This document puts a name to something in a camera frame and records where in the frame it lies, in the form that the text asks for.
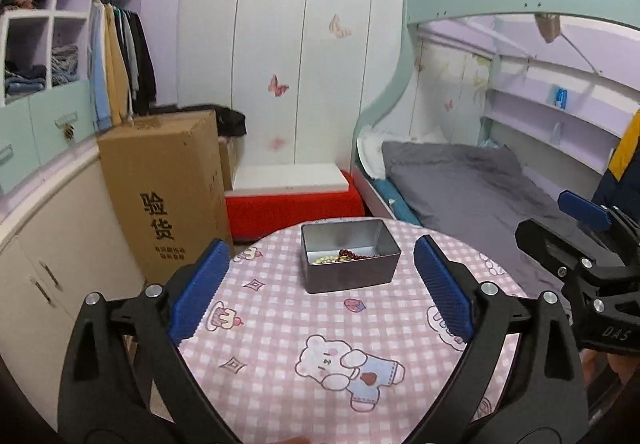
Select person right hand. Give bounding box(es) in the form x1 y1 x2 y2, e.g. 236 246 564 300
579 349 639 398

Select blue yellow jacket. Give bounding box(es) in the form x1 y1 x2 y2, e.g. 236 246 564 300
592 112 640 222

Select grey bed duvet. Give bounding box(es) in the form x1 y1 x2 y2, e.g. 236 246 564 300
382 141 617 297

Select blue item on shelf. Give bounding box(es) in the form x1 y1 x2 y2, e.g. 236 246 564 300
553 88 568 110

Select cream lower cabinet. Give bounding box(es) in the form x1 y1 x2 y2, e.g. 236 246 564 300
1 161 144 426

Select pink checkered tablecloth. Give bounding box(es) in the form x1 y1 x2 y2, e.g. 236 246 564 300
150 215 532 444

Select teal bed sheet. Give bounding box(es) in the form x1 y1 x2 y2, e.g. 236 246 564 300
371 179 422 227

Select red storage box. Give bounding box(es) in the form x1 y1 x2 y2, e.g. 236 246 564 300
226 171 366 242

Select large cardboard box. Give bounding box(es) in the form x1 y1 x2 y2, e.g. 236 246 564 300
98 111 232 284

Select white pillow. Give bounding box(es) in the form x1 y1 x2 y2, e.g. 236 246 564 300
356 126 401 180

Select grey metal tin box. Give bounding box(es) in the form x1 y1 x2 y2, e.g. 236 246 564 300
300 219 401 294

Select white board on box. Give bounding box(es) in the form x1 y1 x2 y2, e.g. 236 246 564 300
226 164 349 197

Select small cardboard box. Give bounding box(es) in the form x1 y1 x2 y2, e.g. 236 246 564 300
218 137 239 191

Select mint green drawer cabinet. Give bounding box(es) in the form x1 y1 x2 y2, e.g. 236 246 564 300
1 80 96 194

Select black bag on box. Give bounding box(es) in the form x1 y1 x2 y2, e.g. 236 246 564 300
214 105 247 138

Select hanging clothes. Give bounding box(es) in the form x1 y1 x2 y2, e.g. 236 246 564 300
88 0 156 131

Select purple wall shelf unit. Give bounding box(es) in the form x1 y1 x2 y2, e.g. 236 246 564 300
485 73 634 175

